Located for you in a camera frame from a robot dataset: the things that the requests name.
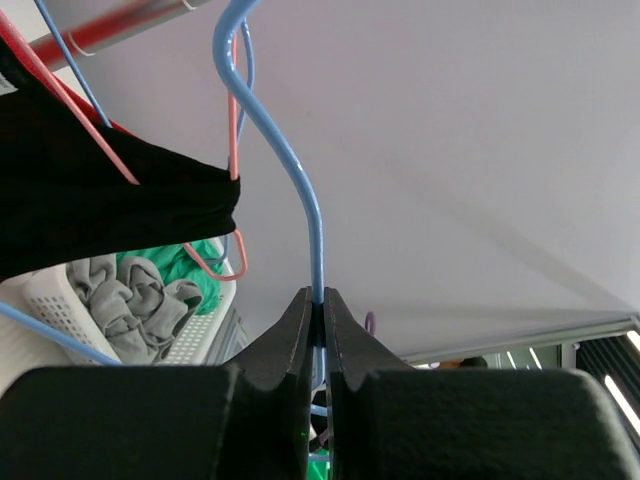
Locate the grey tank top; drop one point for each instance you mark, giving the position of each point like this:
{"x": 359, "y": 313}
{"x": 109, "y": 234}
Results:
{"x": 137, "y": 313}

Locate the white clothes rack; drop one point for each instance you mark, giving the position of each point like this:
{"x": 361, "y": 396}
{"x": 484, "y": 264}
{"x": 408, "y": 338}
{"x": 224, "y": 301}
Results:
{"x": 121, "y": 23}

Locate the blue wire hanger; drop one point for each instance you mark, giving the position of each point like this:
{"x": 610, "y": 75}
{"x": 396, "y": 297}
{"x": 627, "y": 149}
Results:
{"x": 70, "y": 188}
{"x": 157, "y": 61}

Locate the black tank top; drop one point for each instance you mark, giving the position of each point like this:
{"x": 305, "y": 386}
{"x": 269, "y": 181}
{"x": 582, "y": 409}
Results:
{"x": 100, "y": 200}

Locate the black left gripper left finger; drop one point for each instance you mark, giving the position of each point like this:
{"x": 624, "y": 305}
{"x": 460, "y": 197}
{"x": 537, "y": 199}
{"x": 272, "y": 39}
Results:
{"x": 245, "y": 419}

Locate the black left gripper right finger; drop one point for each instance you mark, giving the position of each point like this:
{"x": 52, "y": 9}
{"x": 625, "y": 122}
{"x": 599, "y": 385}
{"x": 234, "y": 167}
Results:
{"x": 392, "y": 421}

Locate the green tank top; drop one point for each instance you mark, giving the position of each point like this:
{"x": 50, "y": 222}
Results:
{"x": 174, "y": 263}

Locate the white plastic basket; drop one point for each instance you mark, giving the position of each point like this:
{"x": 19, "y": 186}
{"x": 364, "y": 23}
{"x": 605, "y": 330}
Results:
{"x": 51, "y": 300}

